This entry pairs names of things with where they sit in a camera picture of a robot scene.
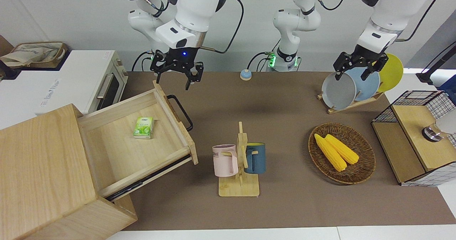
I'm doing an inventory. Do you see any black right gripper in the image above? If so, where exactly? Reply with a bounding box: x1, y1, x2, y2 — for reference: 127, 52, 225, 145
150, 47, 204, 91

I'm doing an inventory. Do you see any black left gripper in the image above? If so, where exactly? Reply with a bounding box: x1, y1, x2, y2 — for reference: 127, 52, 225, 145
334, 45, 389, 81

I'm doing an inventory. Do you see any black metal drawer handle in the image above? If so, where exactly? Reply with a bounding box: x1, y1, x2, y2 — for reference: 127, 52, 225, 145
166, 95, 194, 132

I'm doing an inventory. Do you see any light wooden drawer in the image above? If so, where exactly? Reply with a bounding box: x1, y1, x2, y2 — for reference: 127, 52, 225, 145
78, 80, 198, 202

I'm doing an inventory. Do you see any light wooden drawer cabinet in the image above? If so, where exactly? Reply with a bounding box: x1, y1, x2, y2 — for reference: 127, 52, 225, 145
0, 103, 138, 240

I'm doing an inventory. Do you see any light blue plate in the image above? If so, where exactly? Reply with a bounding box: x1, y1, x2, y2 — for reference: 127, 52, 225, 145
346, 67, 381, 101

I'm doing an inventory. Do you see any grey plate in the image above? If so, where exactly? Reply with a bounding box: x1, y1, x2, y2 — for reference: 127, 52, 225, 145
321, 72, 357, 110

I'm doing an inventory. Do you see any yellow plate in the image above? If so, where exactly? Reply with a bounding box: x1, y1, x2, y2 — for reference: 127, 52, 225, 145
376, 53, 404, 92

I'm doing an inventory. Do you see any wooden plate rack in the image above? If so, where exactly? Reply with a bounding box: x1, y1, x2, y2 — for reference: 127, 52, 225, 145
317, 90, 385, 114

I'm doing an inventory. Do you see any green tissue pack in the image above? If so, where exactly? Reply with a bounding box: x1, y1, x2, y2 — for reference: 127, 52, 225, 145
133, 117, 155, 139

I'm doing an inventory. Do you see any brown table mat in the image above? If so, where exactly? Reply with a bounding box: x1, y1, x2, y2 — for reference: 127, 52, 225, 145
121, 71, 456, 231

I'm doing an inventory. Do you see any yellow corn cob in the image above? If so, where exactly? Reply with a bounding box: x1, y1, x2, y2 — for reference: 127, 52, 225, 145
314, 133, 347, 172
324, 134, 359, 165

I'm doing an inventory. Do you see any blue plastic object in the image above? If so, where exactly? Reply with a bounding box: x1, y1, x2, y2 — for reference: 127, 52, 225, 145
440, 74, 456, 105

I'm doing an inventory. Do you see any silver round object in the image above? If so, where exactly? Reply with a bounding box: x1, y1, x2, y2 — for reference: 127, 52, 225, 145
422, 108, 456, 142

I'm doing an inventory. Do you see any pink mug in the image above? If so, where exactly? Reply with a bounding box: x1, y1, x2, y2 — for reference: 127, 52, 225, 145
212, 144, 239, 178

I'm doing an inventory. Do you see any brown wicker basket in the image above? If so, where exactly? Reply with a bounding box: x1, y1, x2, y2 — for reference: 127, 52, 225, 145
308, 122, 376, 185

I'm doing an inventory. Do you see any beige cloth bag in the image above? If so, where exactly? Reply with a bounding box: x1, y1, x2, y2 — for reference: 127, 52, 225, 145
11, 41, 70, 70
0, 44, 58, 68

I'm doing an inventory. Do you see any dark blue mug yellow inside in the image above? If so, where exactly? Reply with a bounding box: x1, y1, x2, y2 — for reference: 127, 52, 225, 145
244, 142, 266, 174

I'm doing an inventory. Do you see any white toaster oven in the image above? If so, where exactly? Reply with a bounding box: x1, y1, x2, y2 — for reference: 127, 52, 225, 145
0, 50, 129, 130

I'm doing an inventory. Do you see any wooden mug tree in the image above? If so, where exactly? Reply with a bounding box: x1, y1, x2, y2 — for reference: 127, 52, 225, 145
218, 122, 260, 198

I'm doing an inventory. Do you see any black camera stand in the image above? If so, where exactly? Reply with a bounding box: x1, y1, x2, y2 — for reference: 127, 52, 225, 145
416, 42, 456, 84

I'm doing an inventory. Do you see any black wire grid shelf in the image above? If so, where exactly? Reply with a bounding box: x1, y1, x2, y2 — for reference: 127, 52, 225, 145
371, 90, 456, 187

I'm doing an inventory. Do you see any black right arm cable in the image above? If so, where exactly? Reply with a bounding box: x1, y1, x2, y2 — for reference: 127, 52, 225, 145
199, 0, 245, 54

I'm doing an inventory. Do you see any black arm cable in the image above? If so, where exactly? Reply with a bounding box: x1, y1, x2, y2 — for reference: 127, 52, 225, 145
395, 0, 442, 42
199, 0, 245, 54

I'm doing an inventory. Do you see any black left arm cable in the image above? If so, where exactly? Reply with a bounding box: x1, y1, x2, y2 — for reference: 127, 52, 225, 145
395, 0, 442, 42

